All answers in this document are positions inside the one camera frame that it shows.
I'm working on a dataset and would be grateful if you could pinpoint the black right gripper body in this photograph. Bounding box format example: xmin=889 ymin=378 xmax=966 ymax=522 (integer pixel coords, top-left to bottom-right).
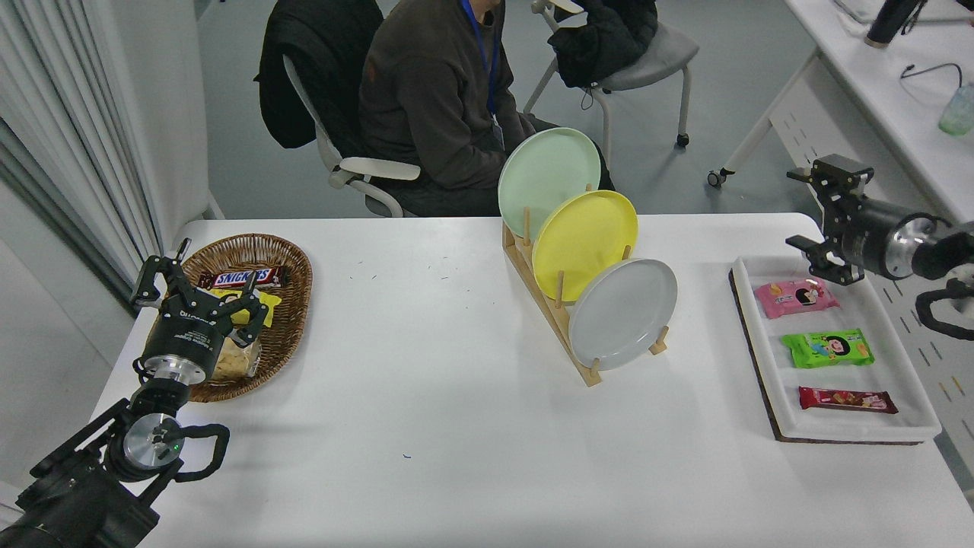
xmin=833 ymin=196 xmax=902 ymax=275

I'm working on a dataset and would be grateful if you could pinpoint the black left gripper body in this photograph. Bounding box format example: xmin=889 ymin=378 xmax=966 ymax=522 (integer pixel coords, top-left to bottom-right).
xmin=143 ymin=304 xmax=230 ymax=369

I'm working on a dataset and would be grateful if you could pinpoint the grey plate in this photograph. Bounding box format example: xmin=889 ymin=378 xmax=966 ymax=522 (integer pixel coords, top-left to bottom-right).
xmin=568 ymin=258 xmax=679 ymax=371

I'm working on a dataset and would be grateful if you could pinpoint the yellow plate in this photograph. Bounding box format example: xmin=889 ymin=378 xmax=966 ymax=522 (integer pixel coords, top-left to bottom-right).
xmin=532 ymin=190 xmax=639 ymax=303

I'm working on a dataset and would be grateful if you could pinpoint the wooden plate rack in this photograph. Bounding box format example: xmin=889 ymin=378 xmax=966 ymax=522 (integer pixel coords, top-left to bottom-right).
xmin=503 ymin=185 xmax=671 ymax=387

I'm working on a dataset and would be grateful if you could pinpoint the pale green plate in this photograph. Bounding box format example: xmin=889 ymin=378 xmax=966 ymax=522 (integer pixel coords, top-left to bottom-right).
xmin=498 ymin=127 xmax=603 ymax=243

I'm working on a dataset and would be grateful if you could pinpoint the yellow snack pack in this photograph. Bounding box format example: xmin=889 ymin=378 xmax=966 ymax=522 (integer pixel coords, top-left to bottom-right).
xmin=205 ymin=288 xmax=283 ymax=328

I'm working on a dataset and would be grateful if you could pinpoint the brown wicker basket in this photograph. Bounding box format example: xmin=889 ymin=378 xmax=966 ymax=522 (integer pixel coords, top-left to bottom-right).
xmin=164 ymin=234 xmax=314 ymax=403

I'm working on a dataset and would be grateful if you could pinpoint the Snickers chocolate bar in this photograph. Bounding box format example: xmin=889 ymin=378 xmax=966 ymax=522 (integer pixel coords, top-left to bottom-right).
xmin=199 ymin=266 xmax=291 ymax=292

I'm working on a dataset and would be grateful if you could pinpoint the clear bag of crackers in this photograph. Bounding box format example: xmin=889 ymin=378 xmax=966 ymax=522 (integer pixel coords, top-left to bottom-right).
xmin=212 ymin=335 xmax=263 ymax=381

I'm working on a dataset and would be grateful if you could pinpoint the pink snack pack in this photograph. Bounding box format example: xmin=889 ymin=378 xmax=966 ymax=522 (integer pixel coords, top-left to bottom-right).
xmin=753 ymin=278 xmax=840 ymax=320

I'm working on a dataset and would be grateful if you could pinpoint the green snack pack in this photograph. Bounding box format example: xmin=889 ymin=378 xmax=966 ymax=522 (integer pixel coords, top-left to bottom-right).
xmin=781 ymin=328 xmax=876 ymax=370

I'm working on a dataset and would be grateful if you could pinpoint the white desk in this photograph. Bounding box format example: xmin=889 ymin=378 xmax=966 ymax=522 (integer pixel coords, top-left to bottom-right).
xmin=708 ymin=0 xmax=974 ymax=446

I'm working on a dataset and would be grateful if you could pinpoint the white rectangular tray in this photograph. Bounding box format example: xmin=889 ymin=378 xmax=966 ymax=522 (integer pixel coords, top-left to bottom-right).
xmin=731 ymin=256 xmax=943 ymax=444

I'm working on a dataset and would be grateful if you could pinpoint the pale green cup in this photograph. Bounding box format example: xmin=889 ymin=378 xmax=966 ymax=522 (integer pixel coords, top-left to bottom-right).
xmin=938 ymin=84 xmax=974 ymax=139

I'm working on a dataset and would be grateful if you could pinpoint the red snack bar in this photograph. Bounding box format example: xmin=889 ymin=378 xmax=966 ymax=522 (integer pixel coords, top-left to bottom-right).
xmin=798 ymin=386 xmax=899 ymax=415

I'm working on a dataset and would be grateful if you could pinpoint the black bottle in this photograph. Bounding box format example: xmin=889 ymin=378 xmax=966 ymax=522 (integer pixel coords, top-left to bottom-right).
xmin=865 ymin=0 xmax=925 ymax=49

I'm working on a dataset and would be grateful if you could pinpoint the white office chair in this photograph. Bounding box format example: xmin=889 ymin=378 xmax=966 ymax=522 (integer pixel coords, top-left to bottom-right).
xmin=283 ymin=53 xmax=423 ymax=220

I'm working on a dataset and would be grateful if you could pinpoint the white curtain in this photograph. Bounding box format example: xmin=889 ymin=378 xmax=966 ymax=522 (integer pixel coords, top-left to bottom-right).
xmin=0 ymin=0 xmax=164 ymax=305

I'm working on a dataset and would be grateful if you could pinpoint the grey wheeled chair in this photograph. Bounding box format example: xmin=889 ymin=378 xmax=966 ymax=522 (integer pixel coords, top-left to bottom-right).
xmin=524 ymin=0 xmax=701 ymax=170

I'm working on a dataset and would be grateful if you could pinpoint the black jacket on white chair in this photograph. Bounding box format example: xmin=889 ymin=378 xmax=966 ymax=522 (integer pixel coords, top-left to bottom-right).
xmin=255 ymin=0 xmax=385 ymax=151

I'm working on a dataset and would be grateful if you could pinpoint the black jacket on grey chair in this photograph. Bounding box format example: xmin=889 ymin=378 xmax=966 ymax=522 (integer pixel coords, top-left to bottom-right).
xmin=548 ymin=0 xmax=660 ymax=90

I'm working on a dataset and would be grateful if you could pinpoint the person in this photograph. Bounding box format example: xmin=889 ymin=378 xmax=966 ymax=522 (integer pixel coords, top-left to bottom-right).
xmin=358 ymin=0 xmax=616 ymax=218

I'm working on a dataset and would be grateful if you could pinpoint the black cable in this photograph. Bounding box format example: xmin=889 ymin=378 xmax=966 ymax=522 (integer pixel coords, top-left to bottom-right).
xmin=901 ymin=63 xmax=966 ymax=88

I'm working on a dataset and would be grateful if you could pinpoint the blue lanyard with badge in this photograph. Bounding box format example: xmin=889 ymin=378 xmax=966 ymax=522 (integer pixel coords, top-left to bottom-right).
xmin=460 ymin=0 xmax=507 ymax=150

